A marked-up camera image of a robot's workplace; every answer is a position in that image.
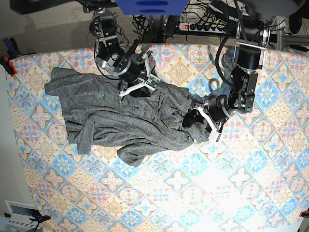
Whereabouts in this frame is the red black clamp left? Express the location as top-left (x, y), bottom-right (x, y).
top-left (0, 38), bottom-right (19, 76)

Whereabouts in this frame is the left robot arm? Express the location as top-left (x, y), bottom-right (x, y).
top-left (182, 0), bottom-right (304, 142)

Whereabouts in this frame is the red clamp bottom left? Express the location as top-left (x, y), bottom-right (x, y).
top-left (29, 215), bottom-right (51, 224)

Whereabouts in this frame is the power strip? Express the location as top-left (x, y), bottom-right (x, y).
top-left (179, 23), bottom-right (225, 34)

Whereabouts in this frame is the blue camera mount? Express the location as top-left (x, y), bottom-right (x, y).
top-left (115, 0), bottom-right (189, 15)

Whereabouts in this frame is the patterned tablecloth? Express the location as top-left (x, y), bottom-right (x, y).
top-left (6, 48), bottom-right (309, 232)

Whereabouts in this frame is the red clamp bottom right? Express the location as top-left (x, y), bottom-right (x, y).
top-left (299, 209), bottom-right (309, 218)

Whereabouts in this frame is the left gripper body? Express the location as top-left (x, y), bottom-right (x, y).
top-left (194, 95), bottom-right (235, 144)

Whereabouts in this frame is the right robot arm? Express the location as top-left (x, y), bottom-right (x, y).
top-left (80, 0), bottom-right (161, 98)

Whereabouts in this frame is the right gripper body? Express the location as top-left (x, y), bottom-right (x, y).
top-left (104, 46), bottom-right (161, 98)

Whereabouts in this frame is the grey t-shirt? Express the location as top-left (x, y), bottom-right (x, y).
top-left (44, 68), bottom-right (209, 167)

